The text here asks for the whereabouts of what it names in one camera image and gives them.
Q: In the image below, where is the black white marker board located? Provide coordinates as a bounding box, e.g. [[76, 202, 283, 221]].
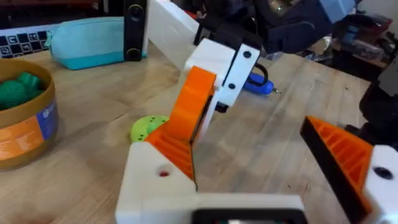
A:
[[0, 24, 59, 59]]

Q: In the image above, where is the green disc with holes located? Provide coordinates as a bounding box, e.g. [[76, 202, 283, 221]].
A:
[[130, 114, 170, 143]]

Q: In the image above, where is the black bulky object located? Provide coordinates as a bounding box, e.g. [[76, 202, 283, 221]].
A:
[[344, 55, 398, 147]]

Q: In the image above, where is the white orange left gripper right finger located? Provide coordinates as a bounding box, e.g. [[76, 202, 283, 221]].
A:
[[300, 115, 398, 224]]

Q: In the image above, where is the blue electric screwdriver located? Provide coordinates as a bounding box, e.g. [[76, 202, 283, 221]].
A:
[[242, 72, 281, 96]]

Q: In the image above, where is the brown tub with green toys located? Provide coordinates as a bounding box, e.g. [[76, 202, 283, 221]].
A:
[[0, 58, 60, 170]]

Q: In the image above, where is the black upright device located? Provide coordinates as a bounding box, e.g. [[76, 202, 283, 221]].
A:
[[123, 0, 149, 62]]

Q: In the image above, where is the orange ribbed wedge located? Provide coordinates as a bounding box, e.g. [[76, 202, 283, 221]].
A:
[[145, 124, 196, 190]]

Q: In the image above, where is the heap of clutter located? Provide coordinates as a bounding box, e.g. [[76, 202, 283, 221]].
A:
[[306, 14, 397, 82]]

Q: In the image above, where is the teal zip bag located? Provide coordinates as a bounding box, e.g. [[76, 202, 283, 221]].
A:
[[49, 17, 147, 71]]

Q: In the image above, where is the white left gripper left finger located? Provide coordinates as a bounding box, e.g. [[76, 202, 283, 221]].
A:
[[115, 141, 198, 224]]

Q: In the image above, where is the black cable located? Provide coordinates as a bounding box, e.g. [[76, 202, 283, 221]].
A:
[[248, 63, 269, 87]]

